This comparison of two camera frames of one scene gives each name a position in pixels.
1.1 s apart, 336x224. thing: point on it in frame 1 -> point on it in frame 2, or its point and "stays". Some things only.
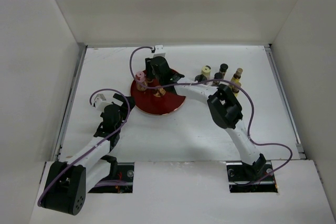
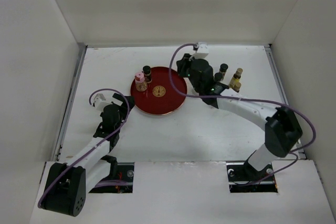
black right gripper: [148, 68] -> [182, 64]
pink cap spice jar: [142, 83] stays
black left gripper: [125, 111] stays
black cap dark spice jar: [217, 75] stays
